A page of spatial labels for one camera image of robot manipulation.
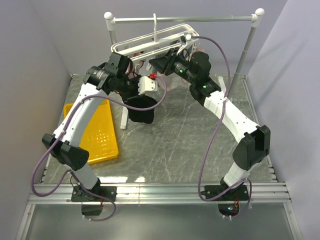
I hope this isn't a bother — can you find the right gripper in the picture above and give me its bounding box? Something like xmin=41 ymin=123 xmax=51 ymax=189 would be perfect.
xmin=148 ymin=47 xmax=197 ymax=85

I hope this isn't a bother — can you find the white clip hanger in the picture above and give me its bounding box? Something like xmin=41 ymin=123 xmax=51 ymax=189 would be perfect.
xmin=104 ymin=12 xmax=199 ymax=61

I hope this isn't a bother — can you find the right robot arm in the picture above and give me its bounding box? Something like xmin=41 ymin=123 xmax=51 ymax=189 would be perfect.
xmin=149 ymin=49 xmax=271 ymax=201

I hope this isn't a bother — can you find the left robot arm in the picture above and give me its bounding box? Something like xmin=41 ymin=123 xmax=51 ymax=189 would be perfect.
xmin=42 ymin=52 xmax=133 ymax=201

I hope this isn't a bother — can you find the white underwear pink trim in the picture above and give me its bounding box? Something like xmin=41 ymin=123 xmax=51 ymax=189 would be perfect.
xmin=161 ymin=51 xmax=211 ymax=89

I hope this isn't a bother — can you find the pink underwear black trim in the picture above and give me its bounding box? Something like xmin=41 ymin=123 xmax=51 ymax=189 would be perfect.
xmin=124 ymin=50 xmax=146 ymax=79

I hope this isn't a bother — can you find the grey striped underwear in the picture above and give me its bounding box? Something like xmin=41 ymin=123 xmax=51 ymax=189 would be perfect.
xmin=168 ymin=39 xmax=199 ymax=58

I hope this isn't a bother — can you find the white rack left foot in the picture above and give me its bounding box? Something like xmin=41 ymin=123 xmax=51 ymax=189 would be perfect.
xmin=120 ymin=107 xmax=129 ymax=130

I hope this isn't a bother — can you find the yellow plastic tray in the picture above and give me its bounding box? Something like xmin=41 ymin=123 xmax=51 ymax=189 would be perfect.
xmin=79 ymin=99 xmax=119 ymax=165

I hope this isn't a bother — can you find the metal clothes rack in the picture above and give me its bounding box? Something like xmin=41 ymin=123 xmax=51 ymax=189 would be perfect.
xmin=103 ymin=7 xmax=265 ymax=76

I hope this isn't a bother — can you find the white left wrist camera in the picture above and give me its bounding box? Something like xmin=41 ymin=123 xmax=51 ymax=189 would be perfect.
xmin=137 ymin=75 xmax=158 ymax=96

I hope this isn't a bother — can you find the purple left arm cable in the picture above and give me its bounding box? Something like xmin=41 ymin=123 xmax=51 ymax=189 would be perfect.
xmin=30 ymin=74 xmax=168 ymax=222

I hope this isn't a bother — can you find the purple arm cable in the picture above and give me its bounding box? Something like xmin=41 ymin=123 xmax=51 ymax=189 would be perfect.
xmin=191 ymin=36 xmax=252 ymax=220
xmin=30 ymin=74 xmax=168 ymax=222

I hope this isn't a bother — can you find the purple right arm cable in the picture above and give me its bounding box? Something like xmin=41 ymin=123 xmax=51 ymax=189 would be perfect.
xmin=191 ymin=36 xmax=252 ymax=220

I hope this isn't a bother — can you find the aluminium table edge rail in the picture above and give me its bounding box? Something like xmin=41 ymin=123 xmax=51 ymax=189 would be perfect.
xmin=27 ymin=182 xmax=291 ymax=205

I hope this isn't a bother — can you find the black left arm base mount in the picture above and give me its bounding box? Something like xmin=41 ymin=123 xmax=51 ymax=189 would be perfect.
xmin=71 ymin=185 xmax=117 ymax=202

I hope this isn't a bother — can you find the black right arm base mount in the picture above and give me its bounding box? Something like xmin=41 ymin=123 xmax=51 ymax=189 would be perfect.
xmin=201 ymin=184 xmax=250 ymax=202

